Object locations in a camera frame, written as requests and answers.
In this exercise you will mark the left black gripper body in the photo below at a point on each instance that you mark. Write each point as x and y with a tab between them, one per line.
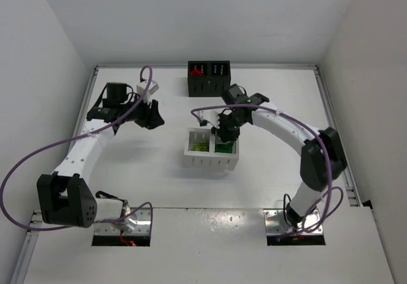
147	115

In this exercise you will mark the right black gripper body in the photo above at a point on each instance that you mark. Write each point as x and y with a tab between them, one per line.
224	127

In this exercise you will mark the dark green lego brick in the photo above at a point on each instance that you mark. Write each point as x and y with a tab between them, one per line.
225	147

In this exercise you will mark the lime lego brick top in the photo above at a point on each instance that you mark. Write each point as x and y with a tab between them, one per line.
200	147

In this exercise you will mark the red long lego brick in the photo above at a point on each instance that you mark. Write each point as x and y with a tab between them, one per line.
196	72

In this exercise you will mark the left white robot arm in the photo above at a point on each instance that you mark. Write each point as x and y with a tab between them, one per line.
64	195

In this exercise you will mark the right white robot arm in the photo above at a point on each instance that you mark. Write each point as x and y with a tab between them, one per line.
322	158

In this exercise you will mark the black two-compartment container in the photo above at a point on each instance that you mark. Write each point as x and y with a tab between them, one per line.
217	78

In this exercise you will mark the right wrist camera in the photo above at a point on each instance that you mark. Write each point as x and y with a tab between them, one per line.
209	117

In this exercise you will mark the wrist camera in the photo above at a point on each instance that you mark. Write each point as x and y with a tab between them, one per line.
152	88
209	117

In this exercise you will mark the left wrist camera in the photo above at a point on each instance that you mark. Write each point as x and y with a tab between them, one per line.
152	88

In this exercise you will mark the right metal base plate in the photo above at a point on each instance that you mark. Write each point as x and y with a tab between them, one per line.
276	225

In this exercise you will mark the metal base plate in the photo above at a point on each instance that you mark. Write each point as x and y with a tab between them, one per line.
276	225
136	225

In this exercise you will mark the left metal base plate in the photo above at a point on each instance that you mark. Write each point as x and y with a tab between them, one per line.
136	225

